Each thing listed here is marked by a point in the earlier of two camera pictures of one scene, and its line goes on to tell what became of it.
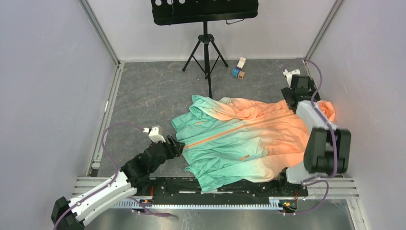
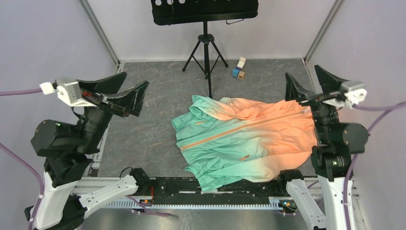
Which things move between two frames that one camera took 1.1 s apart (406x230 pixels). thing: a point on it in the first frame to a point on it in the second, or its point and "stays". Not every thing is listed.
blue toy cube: x=235 y=72 stays
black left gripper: x=176 y=149 to x=125 y=102
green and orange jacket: x=232 y=141 stays
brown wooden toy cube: x=241 y=74 stays
